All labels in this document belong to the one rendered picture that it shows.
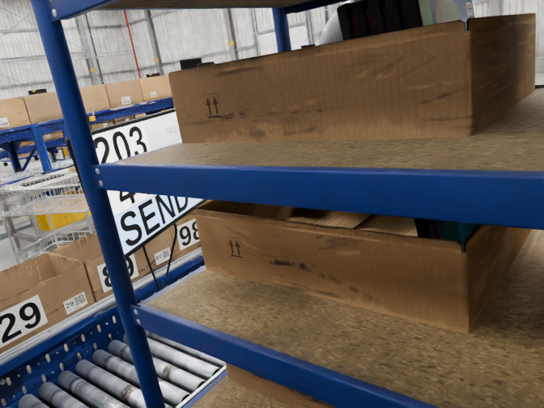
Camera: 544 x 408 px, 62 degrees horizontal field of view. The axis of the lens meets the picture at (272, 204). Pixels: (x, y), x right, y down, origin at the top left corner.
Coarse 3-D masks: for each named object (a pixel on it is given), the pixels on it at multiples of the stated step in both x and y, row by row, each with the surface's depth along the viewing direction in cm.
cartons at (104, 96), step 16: (144, 80) 703; (160, 80) 727; (32, 96) 577; (48, 96) 591; (96, 96) 643; (112, 96) 662; (128, 96) 682; (144, 96) 705; (160, 96) 728; (0, 112) 549; (16, 112) 563; (32, 112) 578; (48, 112) 593; (0, 128) 549
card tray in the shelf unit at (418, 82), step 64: (256, 64) 53; (320, 64) 47; (384, 64) 43; (448, 64) 40; (512, 64) 50; (192, 128) 63; (256, 128) 56; (320, 128) 50; (384, 128) 46; (448, 128) 42
